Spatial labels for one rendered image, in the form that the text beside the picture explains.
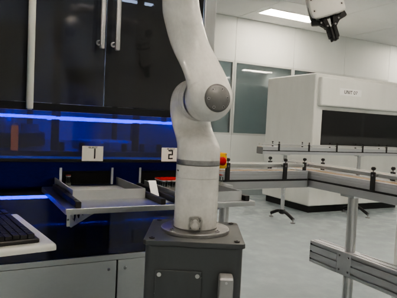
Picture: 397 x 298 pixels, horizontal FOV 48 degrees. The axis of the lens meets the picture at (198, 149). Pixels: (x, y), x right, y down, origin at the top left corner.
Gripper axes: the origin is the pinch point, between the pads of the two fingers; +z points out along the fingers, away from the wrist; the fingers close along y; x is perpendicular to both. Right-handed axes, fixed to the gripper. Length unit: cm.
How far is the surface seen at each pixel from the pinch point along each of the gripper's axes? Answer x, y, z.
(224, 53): 598, 20, -122
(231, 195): 32, -42, 41
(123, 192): 23, -79, 28
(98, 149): 44, -88, 10
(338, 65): 720, 228, -62
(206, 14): 64, -30, -35
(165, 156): 58, -65, 20
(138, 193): 26, -74, 31
